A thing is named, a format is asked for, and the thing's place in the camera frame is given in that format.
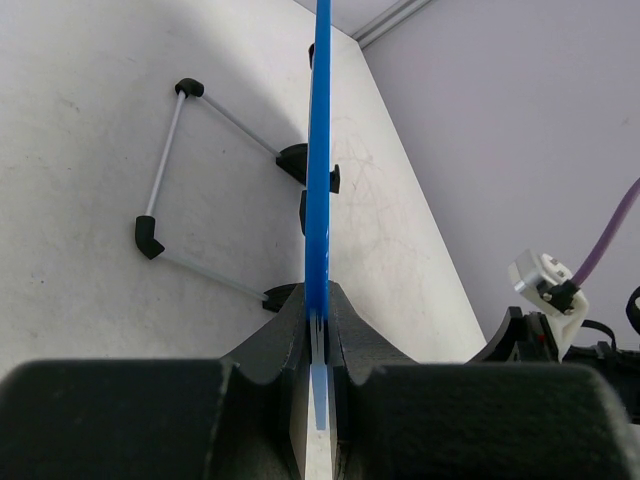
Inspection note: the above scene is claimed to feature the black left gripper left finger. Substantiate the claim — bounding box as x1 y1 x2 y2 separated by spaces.
1 284 306 479

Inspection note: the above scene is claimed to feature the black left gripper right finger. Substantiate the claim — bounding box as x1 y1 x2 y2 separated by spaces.
328 284 639 479

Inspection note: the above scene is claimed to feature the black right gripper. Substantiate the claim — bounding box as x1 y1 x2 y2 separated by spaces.
472 307 639 425

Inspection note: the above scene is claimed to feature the blue framed whiteboard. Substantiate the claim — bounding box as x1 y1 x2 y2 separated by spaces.
304 1 332 431

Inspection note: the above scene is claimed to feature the black whiteboard foot clip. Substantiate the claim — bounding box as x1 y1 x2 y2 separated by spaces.
329 165 341 194

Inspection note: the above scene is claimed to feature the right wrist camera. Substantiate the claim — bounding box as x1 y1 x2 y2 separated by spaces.
508 249 589 362

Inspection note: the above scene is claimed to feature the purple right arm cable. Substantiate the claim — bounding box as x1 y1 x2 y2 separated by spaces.
569 177 640 289

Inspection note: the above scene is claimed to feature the metal whiteboard stand frame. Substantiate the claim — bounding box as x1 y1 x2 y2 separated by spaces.
133 77 307 312

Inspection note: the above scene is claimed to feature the right aluminium frame post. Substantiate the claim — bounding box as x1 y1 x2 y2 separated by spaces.
350 0 432 50

